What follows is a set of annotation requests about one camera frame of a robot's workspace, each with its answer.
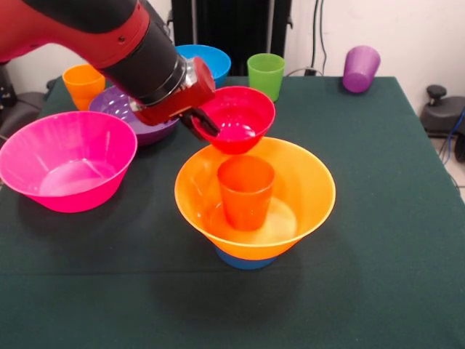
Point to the small red bowl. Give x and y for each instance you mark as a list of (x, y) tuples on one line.
[(247, 109)]

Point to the green cup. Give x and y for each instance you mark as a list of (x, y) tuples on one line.
[(265, 80)]

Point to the small blue bowl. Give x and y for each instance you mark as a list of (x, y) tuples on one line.
[(243, 263)]

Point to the large blue bowl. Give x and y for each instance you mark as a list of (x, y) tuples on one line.
[(218, 62)]

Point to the dark green tablecloth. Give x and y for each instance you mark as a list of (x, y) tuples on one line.
[(145, 309)]

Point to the large orange bowl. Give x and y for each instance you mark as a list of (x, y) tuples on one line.
[(196, 196)]

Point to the purple cup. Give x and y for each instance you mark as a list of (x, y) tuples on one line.
[(359, 72)]

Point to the purple bowl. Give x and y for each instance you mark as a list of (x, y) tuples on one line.
[(109, 105)]

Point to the orange-red cup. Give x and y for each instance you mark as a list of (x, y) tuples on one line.
[(247, 203)]

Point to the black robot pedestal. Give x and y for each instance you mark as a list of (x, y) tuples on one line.
[(232, 25)]

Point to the large pink bowl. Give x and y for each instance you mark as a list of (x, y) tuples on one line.
[(83, 196)]

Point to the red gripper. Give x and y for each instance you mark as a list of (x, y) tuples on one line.
[(181, 102)]

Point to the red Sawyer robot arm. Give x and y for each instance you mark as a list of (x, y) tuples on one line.
[(91, 32)]

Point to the yellow-orange cup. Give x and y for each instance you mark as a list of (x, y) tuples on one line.
[(81, 91)]

